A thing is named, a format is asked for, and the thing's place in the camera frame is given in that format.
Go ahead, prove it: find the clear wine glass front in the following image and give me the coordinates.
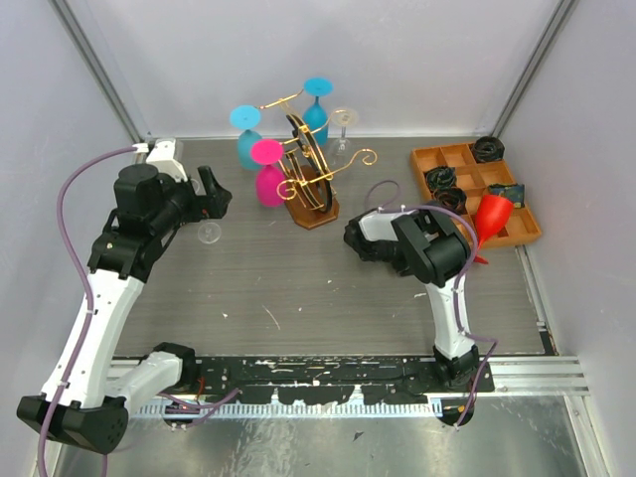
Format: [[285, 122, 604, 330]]
[[190, 178, 222, 244]]

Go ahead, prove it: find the white slotted cable duct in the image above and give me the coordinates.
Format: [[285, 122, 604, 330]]
[[134, 397, 442, 420]]

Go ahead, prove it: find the clear wine glass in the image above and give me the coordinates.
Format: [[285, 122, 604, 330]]
[[328, 107, 359, 169], [190, 178, 222, 244]]

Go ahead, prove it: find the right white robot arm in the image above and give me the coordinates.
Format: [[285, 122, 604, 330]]
[[344, 202, 480, 392]]

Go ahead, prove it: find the clear wine glass rear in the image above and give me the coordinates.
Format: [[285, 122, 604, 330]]
[[328, 107, 359, 169]]

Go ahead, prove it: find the light blue wine glass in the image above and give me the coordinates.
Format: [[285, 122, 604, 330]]
[[230, 104, 261, 171]]

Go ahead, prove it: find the blue wine glass rear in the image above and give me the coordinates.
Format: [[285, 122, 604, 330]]
[[302, 77, 333, 146]]

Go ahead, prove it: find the pink wine glass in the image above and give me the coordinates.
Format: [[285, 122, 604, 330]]
[[250, 139, 285, 208]]

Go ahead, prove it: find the dark rolled tie right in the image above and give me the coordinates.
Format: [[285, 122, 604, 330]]
[[432, 187, 467, 215]]

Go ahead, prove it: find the dark rolled tie left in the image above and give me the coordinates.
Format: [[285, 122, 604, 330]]
[[423, 166, 457, 191]]

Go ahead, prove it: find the black rolled tie rear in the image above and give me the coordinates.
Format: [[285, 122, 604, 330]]
[[471, 136, 505, 164]]

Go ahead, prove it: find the gold wire wine glass rack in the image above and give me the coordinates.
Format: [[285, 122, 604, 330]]
[[257, 93, 378, 230]]

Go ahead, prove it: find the red wine glass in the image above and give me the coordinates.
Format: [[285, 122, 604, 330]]
[[471, 193, 514, 251]]

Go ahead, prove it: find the blue patterned folded tie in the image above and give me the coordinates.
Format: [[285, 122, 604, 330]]
[[487, 183, 526, 209]]

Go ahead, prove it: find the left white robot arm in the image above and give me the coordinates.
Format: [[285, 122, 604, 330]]
[[17, 164, 233, 455]]

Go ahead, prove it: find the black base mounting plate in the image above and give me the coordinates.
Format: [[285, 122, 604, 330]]
[[164, 356, 472, 405]]

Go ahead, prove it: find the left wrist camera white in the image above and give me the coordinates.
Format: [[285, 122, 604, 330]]
[[133, 138, 189, 183]]

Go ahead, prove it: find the wooden compartment tray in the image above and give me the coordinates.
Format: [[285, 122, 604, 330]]
[[409, 143, 542, 248]]

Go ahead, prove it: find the dark rolled tie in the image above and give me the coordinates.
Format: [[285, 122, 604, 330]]
[[432, 187, 467, 215], [423, 166, 457, 191]]

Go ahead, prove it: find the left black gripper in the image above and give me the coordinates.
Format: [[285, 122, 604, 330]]
[[152, 165, 233, 237]]

